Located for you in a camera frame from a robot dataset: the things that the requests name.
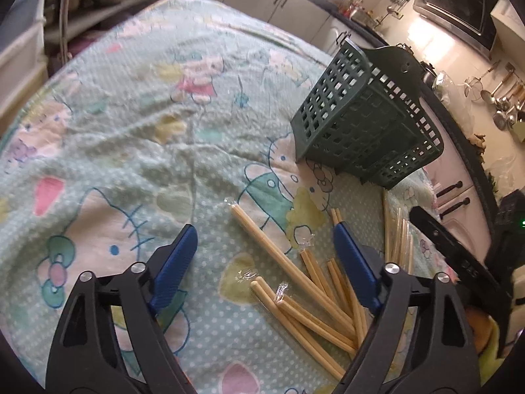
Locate green plastic utensil basket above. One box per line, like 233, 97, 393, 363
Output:
291, 39, 444, 189

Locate hanging ladles and utensils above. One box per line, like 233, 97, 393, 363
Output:
463, 60, 524, 131

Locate long chopstick pair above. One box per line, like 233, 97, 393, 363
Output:
229, 203, 356, 337

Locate Hello Kitty patterned tablecloth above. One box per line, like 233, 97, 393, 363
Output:
1, 0, 436, 393

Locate range hood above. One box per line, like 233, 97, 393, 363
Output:
413, 0, 499, 58

